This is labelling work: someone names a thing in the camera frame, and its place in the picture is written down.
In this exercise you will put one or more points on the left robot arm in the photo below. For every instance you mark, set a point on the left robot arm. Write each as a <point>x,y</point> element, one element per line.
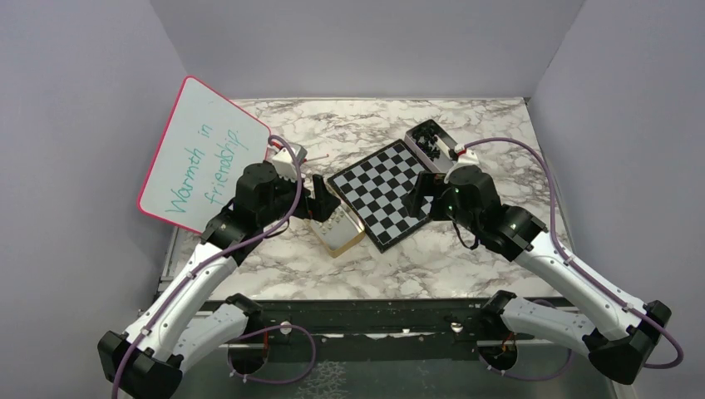
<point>150,358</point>

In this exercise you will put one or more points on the black metal base rail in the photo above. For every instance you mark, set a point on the black metal base rail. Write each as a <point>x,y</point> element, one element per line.
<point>362,330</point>

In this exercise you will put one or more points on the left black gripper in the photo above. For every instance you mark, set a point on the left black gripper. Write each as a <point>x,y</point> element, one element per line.
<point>321,206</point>

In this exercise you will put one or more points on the silver white tin tray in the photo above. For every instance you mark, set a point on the silver white tin tray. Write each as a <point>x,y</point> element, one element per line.
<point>442,156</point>

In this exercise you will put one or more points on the red capped white marker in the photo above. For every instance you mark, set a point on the red capped white marker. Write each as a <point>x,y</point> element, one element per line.
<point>312,159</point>

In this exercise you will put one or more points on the black white chess board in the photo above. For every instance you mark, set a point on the black white chess board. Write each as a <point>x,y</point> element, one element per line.
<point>374,187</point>

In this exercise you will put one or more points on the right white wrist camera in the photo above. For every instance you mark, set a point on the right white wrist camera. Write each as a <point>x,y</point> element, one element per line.
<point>460,157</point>

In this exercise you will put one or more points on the white board pink rim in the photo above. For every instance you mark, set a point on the white board pink rim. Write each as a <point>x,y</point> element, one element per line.
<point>205,146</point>

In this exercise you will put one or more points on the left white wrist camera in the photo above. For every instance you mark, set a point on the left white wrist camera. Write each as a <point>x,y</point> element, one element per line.
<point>283,161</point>

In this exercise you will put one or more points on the pile of black pieces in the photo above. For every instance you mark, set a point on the pile of black pieces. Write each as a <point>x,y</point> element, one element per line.
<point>426,137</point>

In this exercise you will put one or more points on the gold tin tray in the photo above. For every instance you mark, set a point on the gold tin tray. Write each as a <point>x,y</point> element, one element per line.
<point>340,232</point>

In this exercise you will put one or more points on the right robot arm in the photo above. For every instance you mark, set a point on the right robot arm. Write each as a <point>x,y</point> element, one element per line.
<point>616,331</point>

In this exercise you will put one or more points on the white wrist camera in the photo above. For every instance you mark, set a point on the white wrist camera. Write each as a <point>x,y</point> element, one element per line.
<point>460,157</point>
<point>283,161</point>

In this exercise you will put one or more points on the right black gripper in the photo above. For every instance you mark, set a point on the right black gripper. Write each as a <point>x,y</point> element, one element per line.
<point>427,183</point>

